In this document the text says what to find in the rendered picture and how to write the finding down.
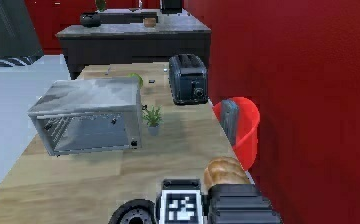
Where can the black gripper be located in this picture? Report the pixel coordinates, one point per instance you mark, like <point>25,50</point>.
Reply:
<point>134,213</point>

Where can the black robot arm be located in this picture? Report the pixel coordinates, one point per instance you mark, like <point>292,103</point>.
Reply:
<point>221,203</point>

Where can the small green potted plant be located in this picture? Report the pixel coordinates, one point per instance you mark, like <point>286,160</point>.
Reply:
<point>152,118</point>

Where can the green plant in dark pot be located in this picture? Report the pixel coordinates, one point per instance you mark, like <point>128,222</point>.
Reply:
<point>101,5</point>

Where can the light wooden table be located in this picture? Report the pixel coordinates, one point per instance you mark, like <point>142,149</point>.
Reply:
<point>121,173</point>

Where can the brown bread loaf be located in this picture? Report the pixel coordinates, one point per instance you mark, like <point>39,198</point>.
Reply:
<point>223,171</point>

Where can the grey microwave oven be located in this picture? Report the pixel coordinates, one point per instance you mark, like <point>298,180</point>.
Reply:
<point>88,113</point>

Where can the grey flat object in bin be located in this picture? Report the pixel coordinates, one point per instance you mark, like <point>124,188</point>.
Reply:
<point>230,120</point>

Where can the black toaster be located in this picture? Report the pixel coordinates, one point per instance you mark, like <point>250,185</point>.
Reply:
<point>188,80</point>

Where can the small grey utensil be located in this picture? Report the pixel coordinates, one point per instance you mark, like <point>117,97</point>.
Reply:
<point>107,70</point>

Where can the dark counter with grey top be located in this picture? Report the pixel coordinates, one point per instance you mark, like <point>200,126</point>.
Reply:
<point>134,40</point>

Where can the brown small box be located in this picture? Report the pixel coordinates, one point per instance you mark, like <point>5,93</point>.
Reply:
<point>149,22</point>

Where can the dark sink basin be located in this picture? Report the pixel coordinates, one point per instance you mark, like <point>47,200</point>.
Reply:
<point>128,16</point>

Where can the black round pot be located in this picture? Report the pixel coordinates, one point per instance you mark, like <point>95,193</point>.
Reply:
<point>90,19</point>

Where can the dark grey fridge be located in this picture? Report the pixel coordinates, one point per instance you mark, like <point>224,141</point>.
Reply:
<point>9,30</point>

